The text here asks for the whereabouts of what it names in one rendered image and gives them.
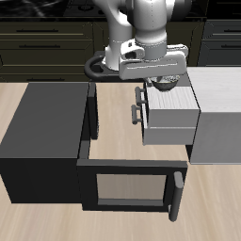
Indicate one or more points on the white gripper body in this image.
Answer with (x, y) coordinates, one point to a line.
(153, 66)

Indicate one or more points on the black bowl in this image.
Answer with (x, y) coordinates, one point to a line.
(165, 85)

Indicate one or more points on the dark kitchen cupboards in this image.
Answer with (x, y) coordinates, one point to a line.
(47, 47)

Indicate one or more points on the black microwave oven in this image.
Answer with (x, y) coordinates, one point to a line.
(40, 125)

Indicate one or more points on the white cabinet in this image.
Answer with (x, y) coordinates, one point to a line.
(216, 125)

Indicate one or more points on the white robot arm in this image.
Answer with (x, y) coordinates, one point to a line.
(150, 25)

